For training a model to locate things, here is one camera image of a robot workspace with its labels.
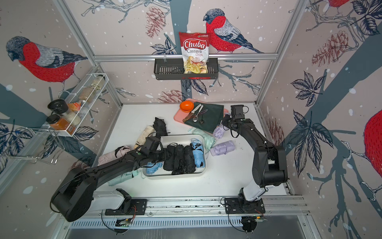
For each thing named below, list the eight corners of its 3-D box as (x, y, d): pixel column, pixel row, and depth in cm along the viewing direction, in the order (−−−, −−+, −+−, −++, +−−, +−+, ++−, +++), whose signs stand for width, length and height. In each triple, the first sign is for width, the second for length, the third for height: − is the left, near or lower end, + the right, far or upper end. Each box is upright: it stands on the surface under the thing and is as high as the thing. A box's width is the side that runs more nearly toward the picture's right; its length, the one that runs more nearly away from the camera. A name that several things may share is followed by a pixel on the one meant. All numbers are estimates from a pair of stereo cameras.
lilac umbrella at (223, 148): (213, 159, 92) (214, 156, 89) (208, 150, 96) (209, 147, 93) (235, 150, 96) (236, 147, 93) (230, 142, 100) (231, 139, 97)
